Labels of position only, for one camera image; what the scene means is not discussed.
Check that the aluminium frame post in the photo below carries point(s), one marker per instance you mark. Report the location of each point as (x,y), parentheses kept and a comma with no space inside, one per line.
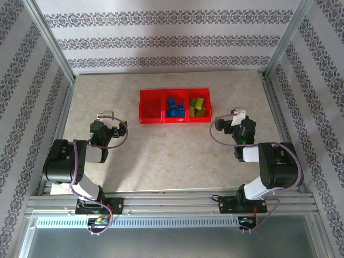
(287,40)
(51,43)

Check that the grey metal sheet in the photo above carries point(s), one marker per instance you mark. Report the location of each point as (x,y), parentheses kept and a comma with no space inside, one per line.
(172,244)

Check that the aluminium back rail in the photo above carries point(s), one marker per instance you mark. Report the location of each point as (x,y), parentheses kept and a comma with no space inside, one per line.
(172,72)

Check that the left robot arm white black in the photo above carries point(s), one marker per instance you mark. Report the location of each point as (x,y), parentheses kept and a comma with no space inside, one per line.
(64,161)

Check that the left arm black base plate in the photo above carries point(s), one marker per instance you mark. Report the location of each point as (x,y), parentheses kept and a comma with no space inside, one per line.
(118,205)

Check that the aluminium side rail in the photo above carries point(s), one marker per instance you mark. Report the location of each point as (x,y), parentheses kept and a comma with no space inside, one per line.
(64,107)
(276,113)

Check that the small electronics board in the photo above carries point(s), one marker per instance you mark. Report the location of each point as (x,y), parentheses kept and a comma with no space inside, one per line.
(246,220)
(99,221)

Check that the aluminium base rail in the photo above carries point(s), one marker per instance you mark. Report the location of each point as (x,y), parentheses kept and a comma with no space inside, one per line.
(172,201)

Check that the red plastic bin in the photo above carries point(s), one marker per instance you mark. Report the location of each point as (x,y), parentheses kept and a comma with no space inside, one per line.
(176,94)
(207,118)
(150,98)

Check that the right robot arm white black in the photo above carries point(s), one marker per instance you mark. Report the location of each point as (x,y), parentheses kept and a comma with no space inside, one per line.
(279,166)

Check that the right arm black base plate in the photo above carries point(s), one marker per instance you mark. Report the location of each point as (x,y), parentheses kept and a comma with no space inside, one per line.
(225,204)

